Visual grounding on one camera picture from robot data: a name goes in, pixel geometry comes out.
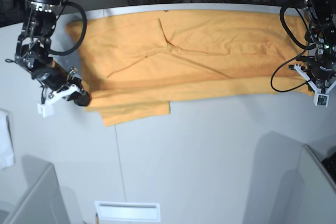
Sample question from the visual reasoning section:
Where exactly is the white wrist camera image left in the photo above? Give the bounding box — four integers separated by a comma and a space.
37, 84, 80, 118

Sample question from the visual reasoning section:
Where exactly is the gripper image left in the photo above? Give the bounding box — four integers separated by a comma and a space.
31, 61, 91, 106

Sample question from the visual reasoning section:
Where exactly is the grey bin lower left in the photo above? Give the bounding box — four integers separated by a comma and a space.
1, 155, 70, 223

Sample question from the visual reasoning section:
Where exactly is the grey bin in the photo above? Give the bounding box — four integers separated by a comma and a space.
1, 155, 70, 223
272, 144, 336, 224

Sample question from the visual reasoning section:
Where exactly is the grey bin lower right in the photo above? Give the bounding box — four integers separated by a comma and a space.
272, 144, 336, 224

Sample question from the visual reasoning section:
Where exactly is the orange yellow T-shirt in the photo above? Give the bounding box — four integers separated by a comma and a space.
78, 10, 309, 126

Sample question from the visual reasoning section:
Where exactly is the black cable image right arm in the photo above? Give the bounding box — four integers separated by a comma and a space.
270, 5, 310, 93

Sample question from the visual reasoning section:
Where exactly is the wooden pencil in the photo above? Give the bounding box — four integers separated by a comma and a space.
95, 213, 99, 224

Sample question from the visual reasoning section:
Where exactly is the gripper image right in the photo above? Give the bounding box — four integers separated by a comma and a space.
307, 57, 335, 85

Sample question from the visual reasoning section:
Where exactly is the white cloth at left edge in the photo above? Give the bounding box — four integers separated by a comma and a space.
0, 110, 15, 169

